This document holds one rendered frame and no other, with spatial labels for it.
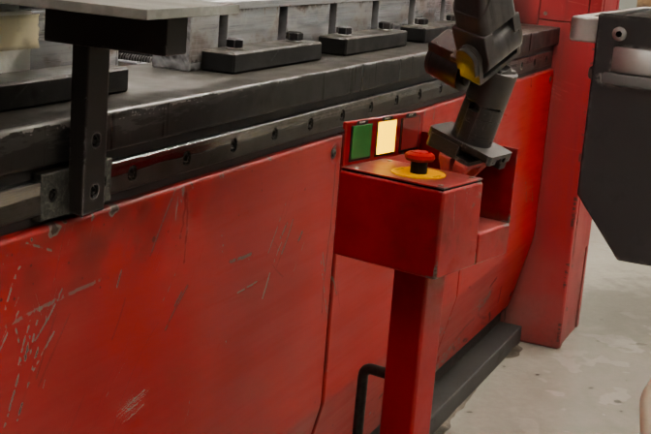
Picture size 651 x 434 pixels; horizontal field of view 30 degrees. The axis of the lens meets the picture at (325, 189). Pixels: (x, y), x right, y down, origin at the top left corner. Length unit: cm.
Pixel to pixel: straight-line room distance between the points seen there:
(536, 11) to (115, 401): 210
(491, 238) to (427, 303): 12
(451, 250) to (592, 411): 151
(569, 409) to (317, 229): 128
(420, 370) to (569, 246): 170
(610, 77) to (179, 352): 89
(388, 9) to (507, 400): 109
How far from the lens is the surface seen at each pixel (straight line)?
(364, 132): 162
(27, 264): 125
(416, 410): 170
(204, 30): 174
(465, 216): 158
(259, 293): 174
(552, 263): 337
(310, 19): 206
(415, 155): 157
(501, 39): 157
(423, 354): 168
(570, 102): 329
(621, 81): 80
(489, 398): 302
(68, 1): 117
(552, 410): 300
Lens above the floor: 109
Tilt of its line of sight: 12 degrees down
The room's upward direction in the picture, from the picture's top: 4 degrees clockwise
